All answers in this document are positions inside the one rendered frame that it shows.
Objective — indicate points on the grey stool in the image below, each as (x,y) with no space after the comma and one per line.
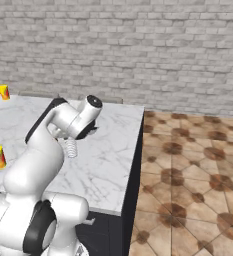
(113,100)

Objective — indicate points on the clear ribbed bottle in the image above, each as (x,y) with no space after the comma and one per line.
(71,148)

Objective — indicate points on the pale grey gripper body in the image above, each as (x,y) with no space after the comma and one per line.
(59,132)

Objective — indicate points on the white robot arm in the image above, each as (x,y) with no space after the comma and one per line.
(31,173)

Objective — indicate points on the dark cupboard door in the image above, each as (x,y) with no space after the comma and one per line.
(103,236)

